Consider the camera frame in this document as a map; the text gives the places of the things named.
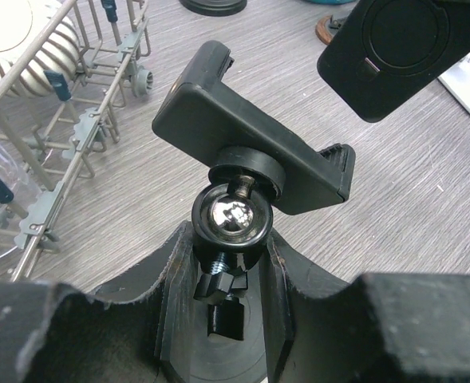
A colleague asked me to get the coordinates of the ribbed white mug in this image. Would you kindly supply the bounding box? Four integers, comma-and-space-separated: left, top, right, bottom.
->
0, 1, 80, 98

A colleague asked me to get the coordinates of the clear glass cup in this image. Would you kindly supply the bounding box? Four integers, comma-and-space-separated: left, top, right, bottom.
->
0, 142, 41, 260

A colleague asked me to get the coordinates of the black phone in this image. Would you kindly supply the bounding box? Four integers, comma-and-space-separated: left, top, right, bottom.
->
317, 0, 470, 123

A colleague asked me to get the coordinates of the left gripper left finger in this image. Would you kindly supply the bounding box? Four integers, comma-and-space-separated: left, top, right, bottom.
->
0, 222, 197, 382

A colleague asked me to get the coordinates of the black phone stand short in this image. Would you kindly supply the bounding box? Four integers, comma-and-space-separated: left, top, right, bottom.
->
152, 41, 355, 382

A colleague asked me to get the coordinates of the wooden base phone stand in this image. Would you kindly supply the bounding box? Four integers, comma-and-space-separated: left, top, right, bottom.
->
315, 15, 348, 45

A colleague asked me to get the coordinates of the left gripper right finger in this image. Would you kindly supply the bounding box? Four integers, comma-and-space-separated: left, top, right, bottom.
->
259, 233, 470, 382

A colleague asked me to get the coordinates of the black phone stand tall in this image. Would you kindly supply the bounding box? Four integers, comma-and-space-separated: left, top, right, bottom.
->
180, 0, 247, 17

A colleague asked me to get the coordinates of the grey wire dish rack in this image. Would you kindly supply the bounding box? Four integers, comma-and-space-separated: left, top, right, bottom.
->
0, 1, 152, 281

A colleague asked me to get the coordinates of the blue polka dot plate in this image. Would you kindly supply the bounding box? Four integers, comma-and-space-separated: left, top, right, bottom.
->
304, 0, 357, 6

